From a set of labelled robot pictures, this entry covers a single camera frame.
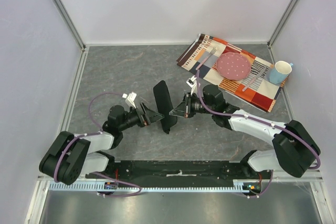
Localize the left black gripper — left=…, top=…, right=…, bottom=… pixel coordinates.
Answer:
left=119, top=102, right=164, bottom=132

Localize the black zipper tool case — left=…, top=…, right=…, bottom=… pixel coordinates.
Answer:
left=153, top=80, right=177, bottom=134

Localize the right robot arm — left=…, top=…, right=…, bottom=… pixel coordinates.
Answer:
left=170, top=84, right=321, bottom=179

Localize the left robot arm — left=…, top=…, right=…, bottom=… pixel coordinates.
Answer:
left=39, top=103, right=164, bottom=185

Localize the patchwork placemat cloth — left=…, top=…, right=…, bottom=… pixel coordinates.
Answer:
left=177, top=34, right=285, bottom=112

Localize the pink dotted plate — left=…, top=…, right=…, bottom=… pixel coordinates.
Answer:
left=216, top=52, right=251, bottom=81

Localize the blue white mug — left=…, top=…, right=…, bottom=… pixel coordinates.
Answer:
left=268, top=61, right=293, bottom=84

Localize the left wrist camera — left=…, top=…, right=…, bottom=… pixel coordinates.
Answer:
left=122, top=92, right=137, bottom=109

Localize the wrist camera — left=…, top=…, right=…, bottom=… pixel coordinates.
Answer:
left=122, top=92, right=137, bottom=109
left=186, top=76, right=198, bottom=96

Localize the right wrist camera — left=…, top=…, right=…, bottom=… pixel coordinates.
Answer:
left=186, top=76, right=198, bottom=96

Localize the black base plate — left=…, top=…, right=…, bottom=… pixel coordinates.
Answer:
left=102, top=160, right=271, bottom=187

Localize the pink handled fork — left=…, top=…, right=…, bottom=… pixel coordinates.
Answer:
left=196, top=47, right=218, bottom=70

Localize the pink handled knife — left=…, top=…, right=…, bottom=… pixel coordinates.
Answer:
left=242, top=66, right=268, bottom=92

